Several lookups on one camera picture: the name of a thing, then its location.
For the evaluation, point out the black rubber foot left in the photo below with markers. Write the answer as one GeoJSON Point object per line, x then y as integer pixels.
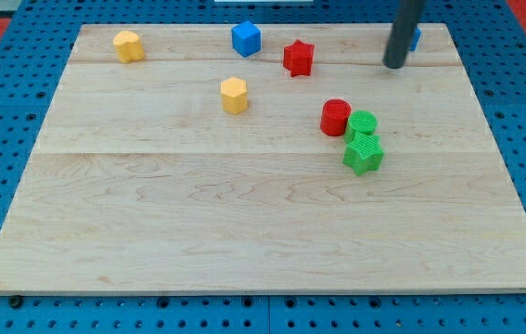
{"type": "Point", "coordinates": [15, 301]}

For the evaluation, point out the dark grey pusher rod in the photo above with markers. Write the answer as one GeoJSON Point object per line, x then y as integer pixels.
{"type": "Point", "coordinates": [407, 18]}

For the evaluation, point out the green star block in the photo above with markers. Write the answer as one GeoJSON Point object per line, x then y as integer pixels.
{"type": "Point", "coordinates": [364, 153]}

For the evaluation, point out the blue block behind rod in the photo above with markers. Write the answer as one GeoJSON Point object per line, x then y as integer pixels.
{"type": "Point", "coordinates": [415, 39]}

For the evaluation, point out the wooden board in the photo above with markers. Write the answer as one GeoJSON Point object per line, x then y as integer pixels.
{"type": "Point", "coordinates": [140, 184]}

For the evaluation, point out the red star block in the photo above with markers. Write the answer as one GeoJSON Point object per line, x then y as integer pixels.
{"type": "Point", "coordinates": [298, 58]}

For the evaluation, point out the green cylinder block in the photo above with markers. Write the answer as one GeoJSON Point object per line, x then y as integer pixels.
{"type": "Point", "coordinates": [360, 121]}

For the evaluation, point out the red cylinder block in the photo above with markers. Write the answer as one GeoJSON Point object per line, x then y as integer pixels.
{"type": "Point", "coordinates": [334, 117]}

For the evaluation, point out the yellow heart block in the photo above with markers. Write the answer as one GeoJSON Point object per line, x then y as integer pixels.
{"type": "Point", "coordinates": [128, 46]}

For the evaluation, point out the blue cube block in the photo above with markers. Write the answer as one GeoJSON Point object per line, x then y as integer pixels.
{"type": "Point", "coordinates": [246, 39]}

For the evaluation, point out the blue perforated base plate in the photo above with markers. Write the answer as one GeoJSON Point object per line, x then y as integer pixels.
{"type": "Point", "coordinates": [33, 53]}

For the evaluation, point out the yellow hexagon block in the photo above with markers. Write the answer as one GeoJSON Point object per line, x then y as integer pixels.
{"type": "Point", "coordinates": [234, 93]}

